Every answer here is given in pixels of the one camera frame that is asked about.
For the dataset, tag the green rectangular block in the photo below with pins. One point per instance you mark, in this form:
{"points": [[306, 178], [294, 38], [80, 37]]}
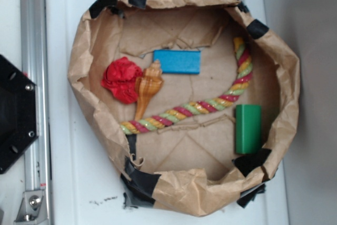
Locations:
{"points": [[248, 128]]}

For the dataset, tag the blue rectangular block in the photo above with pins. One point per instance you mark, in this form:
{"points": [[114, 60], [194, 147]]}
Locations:
{"points": [[178, 62]]}

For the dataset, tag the metal corner bracket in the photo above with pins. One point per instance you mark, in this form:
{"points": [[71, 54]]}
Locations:
{"points": [[33, 208]]}

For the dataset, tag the brown paper bag bin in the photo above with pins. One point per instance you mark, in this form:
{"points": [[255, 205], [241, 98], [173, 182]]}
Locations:
{"points": [[181, 154]]}

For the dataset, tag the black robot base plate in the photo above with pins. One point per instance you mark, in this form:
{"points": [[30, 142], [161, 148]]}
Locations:
{"points": [[18, 114]]}

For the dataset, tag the orange conch seashell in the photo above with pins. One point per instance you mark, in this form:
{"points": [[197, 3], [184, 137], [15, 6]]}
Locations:
{"points": [[147, 86]]}

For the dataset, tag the white tray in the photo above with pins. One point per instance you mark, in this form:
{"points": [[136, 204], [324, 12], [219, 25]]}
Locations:
{"points": [[86, 186]]}

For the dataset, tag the red crumpled paper ball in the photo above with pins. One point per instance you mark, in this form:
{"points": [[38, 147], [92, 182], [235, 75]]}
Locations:
{"points": [[120, 78]]}

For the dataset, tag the aluminium extrusion rail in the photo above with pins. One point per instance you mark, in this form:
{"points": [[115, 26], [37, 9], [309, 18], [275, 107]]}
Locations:
{"points": [[34, 63]]}

